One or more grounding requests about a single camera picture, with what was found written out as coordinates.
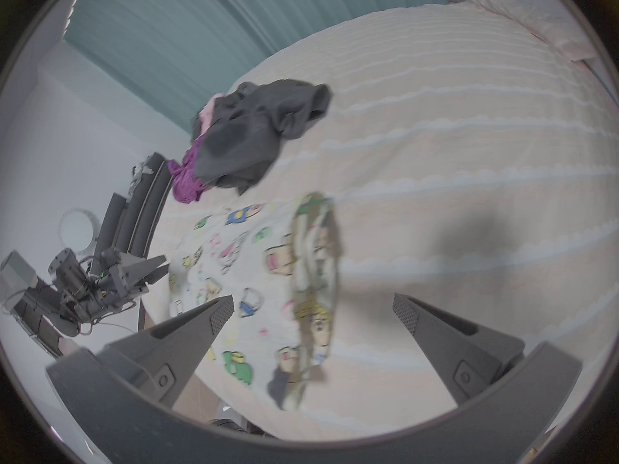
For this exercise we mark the blue-green curtain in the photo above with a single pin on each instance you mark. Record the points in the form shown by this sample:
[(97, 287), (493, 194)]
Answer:
[(193, 27)]

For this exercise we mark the bed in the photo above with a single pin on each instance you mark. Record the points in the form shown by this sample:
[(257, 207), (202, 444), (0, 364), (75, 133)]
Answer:
[(459, 162)]

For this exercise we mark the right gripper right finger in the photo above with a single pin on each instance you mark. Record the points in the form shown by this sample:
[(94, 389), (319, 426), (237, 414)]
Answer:
[(454, 351)]

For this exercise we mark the black shirt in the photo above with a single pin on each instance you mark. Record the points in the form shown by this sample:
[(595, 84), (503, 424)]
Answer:
[(251, 133)]

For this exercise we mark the purple garment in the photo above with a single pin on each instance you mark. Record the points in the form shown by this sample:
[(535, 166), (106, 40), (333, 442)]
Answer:
[(186, 181)]

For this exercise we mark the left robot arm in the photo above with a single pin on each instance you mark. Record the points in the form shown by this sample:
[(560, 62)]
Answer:
[(67, 273)]

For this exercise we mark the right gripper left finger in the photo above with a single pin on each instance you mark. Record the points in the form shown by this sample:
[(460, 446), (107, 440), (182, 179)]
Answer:
[(164, 351)]

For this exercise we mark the white printed pyjama top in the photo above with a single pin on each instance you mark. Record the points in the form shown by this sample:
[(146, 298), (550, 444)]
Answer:
[(261, 283)]

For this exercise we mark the black padded sofa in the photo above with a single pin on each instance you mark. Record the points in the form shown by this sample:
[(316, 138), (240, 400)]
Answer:
[(140, 210)]

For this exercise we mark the pink garment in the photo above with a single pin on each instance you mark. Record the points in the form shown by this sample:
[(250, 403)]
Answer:
[(208, 114)]

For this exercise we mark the pale pink striped pillow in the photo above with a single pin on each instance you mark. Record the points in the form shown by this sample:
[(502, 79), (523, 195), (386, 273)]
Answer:
[(546, 22)]

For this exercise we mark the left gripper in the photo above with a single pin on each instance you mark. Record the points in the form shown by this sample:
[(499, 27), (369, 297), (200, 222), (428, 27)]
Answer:
[(116, 278)]

